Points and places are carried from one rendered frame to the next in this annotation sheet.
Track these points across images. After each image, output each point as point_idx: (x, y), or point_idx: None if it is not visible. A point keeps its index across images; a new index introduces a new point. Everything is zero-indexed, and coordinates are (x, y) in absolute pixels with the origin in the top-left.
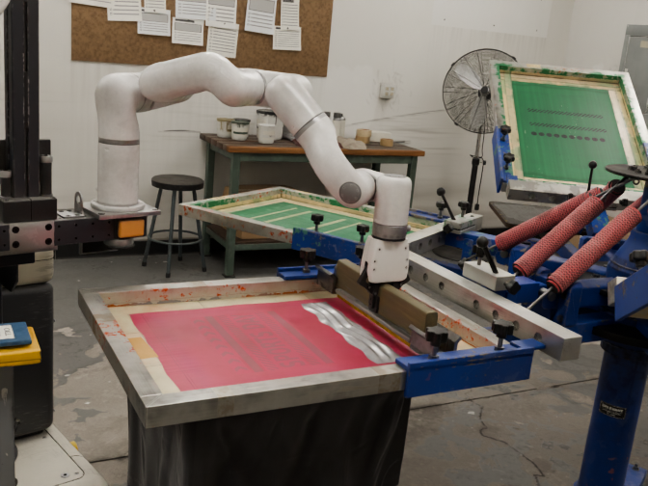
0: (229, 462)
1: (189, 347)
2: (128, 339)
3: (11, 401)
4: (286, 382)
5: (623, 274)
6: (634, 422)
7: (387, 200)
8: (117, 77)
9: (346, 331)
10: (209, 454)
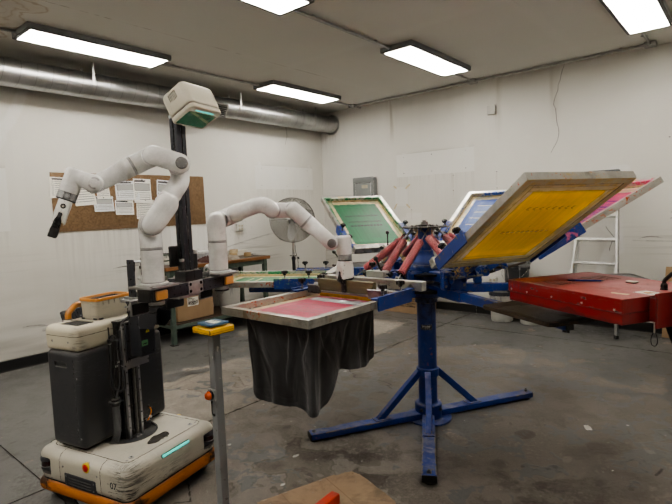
0: (324, 349)
1: (288, 314)
2: None
3: (220, 352)
4: (343, 309)
5: (419, 268)
6: (435, 330)
7: (344, 244)
8: (217, 213)
9: (337, 301)
10: (319, 345)
